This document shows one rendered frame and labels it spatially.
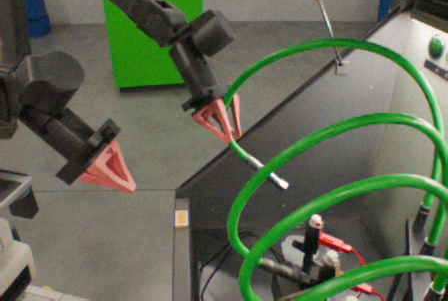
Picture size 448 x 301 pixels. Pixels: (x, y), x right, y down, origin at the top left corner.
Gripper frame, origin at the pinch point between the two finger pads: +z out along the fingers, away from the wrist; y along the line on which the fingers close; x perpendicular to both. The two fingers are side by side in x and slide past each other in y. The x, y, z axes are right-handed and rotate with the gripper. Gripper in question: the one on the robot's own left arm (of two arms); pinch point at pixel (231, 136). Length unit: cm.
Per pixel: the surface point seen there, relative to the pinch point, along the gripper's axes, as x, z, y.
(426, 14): -35.1, -2.2, 26.3
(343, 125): -23.6, 6.9, -12.4
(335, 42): -24.3, -3.7, 0.7
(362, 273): -22.9, 18.5, -25.1
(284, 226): -16.0, 12.9, -22.1
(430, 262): -27.5, 20.7, -21.5
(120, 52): 209, -147, 196
